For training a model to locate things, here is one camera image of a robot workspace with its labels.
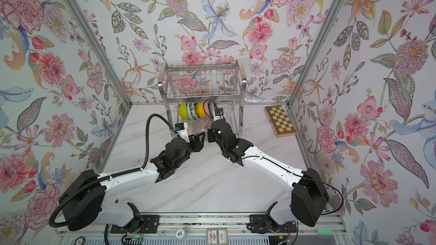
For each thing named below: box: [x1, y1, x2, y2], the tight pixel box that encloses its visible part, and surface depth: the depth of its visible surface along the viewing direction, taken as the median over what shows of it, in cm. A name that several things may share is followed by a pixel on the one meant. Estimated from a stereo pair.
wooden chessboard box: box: [263, 104, 297, 138], surface depth 109 cm
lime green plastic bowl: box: [178, 102, 190, 120], surface depth 103 cm
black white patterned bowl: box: [203, 99, 212, 120], surface depth 105 cm
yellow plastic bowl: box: [195, 102, 207, 118], surface depth 104 cm
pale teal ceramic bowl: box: [186, 102, 195, 120], surface depth 105 cm
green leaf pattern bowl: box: [189, 101, 199, 120], surface depth 105 cm
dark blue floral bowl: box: [207, 101, 215, 119], surface depth 105 cm
